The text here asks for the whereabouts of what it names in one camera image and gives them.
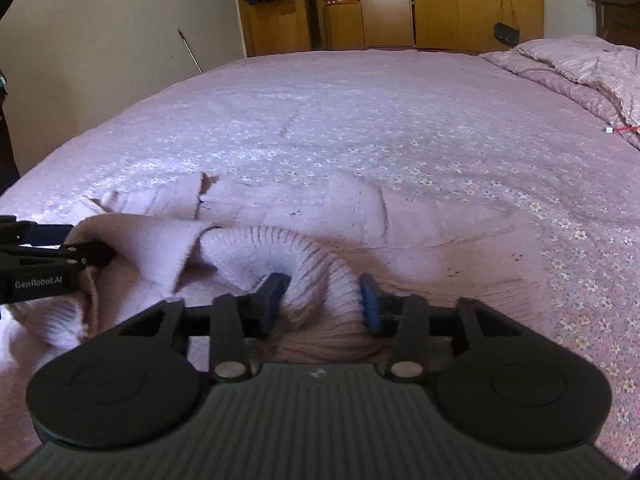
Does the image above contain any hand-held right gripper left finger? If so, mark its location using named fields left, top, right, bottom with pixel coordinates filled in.
left=117, top=272, right=293, bottom=383

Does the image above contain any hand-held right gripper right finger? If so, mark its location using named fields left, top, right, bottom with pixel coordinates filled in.
left=357, top=272, right=523, bottom=383

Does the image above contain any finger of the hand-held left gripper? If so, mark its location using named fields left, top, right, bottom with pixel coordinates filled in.
left=0, top=241, right=117, bottom=270
left=0, top=214, right=77, bottom=249

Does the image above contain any pink knit cardigan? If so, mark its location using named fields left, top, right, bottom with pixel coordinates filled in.
left=0, top=172, right=547, bottom=366

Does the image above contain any person's dark clothing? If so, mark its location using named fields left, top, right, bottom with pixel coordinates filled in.
left=0, top=0, right=22, bottom=197

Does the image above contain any pink floral bed sheet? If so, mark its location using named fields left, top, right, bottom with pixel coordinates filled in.
left=0, top=49, right=640, bottom=467

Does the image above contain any thin metal rod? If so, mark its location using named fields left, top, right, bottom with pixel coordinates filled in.
left=177, top=28, right=204, bottom=74

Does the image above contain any wooden door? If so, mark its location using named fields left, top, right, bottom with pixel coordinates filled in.
left=231, top=0, right=314, bottom=58

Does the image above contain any black hanging bag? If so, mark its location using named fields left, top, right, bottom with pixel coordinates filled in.
left=493, top=0, right=521, bottom=46

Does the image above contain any wooden wardrobe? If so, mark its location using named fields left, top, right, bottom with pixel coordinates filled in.
left=320, top=0, right=545, bottom=52

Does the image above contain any pink quilt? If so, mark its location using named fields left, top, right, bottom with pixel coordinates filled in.
left=480, top=35, right=640, bottom=152

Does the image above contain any dark wooden headboard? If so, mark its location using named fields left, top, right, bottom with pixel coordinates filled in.
left=591, top=0, right=640, bottom=51

